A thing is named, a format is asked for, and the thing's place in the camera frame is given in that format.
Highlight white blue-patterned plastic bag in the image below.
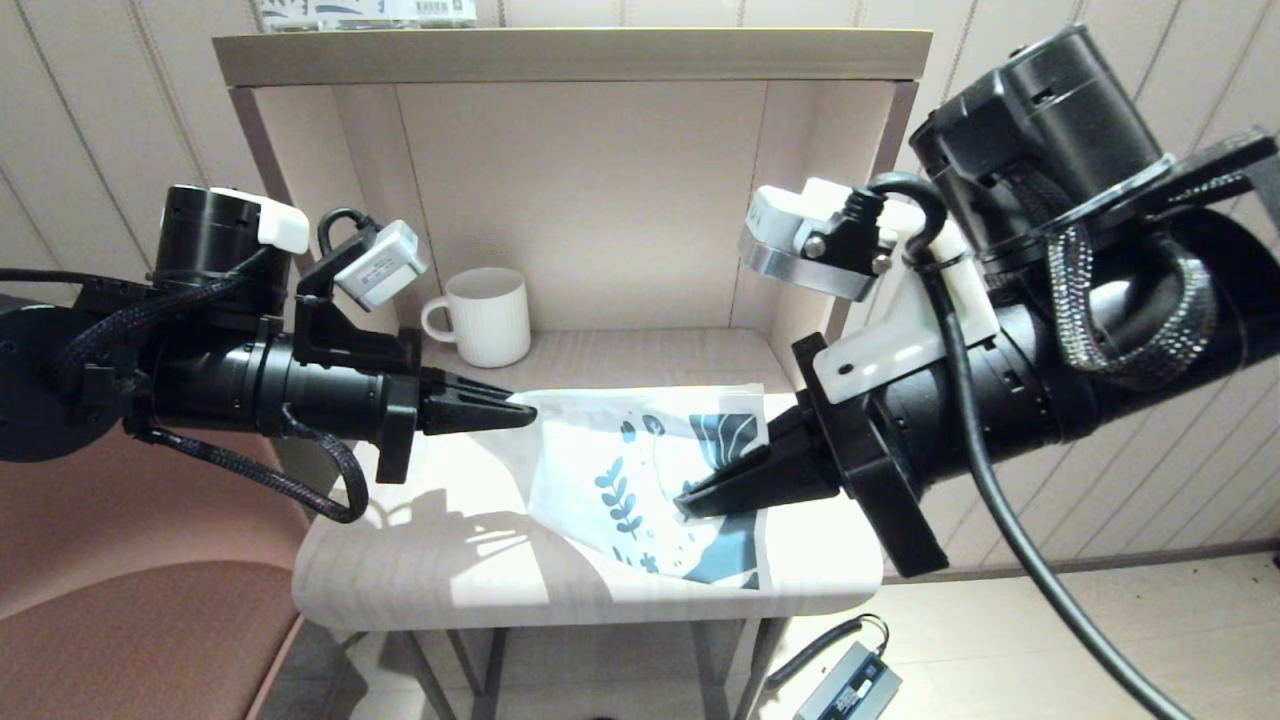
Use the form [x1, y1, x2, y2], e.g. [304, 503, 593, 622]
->
[507, 384, 772, 592]

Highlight white ribbed mug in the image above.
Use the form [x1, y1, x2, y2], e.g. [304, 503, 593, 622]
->
[420, 266, 533, 370]

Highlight light wood shelf table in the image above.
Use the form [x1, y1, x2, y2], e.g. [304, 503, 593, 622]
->
[212, 27, 934, 720]

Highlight pinkish brown chair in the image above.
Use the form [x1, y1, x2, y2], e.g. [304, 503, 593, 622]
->
[0, 420, 312, 720]

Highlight printed package with barcode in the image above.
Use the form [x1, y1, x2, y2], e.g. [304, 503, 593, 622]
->
[257, 0, 480, 32]

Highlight black left camera bracket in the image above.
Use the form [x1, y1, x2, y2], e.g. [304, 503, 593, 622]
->
[291, 206, 422, 377]

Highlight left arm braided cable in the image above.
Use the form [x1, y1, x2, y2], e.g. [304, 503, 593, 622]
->
[124, 404, 370, 525]

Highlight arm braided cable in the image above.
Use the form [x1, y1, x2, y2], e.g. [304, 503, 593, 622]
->
[1044, 224, 1217, 392]
[124, 404, 370, 525]

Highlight white right camera bracket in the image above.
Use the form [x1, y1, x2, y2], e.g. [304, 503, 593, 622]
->
[800, 177, 1002, 407]

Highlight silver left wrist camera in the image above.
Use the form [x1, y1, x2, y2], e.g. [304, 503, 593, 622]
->
[334, 219, 430, 312]

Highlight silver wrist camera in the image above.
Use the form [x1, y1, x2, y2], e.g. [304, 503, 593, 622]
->
[334, 219, 430, 312]
[739, 184, 892, 302]

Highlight black power supply cable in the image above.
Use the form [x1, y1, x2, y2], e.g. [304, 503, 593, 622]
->
[764, 614, 891, 692]

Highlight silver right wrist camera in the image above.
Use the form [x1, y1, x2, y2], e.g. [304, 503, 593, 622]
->
[739, 184, 892, 302]

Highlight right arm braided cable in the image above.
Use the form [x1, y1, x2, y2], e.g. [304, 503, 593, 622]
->
[1044, 224, 1217, 392]

